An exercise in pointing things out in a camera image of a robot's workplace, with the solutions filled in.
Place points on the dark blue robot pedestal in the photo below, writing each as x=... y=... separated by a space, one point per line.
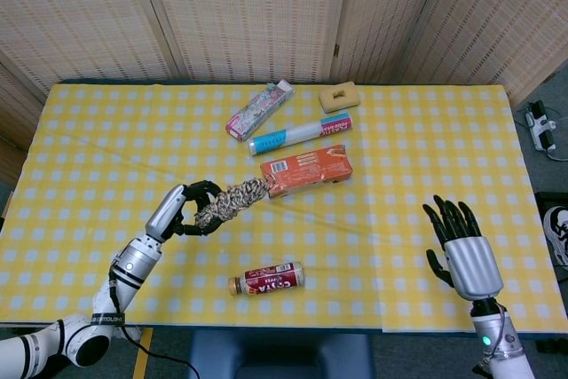
x=284 y=352

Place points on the black white sneaker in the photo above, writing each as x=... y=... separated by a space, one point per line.
x=554 y=228

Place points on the yellow checkered tablecloth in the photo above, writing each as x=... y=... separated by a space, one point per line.
x=89 y=175

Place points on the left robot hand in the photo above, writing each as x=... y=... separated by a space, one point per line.
x=164 y=212

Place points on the red Costa coffee bottle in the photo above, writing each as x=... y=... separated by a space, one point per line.
x=270 y=281

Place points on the yellow sponge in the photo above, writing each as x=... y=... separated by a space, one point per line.
x=328 y=103

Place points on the woven folding screen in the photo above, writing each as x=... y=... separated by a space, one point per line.
x=244 y=10

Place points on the orange cardboard box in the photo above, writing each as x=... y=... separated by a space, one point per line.
x=310 y=170

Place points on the pink toothpaste box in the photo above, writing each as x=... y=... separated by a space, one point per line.
x=257 y=110

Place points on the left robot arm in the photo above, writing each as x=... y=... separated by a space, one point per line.
x=133 y=263

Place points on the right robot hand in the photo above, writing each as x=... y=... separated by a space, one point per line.
x=472 y=263

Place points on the white power strip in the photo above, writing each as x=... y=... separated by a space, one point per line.
x=539 y=130

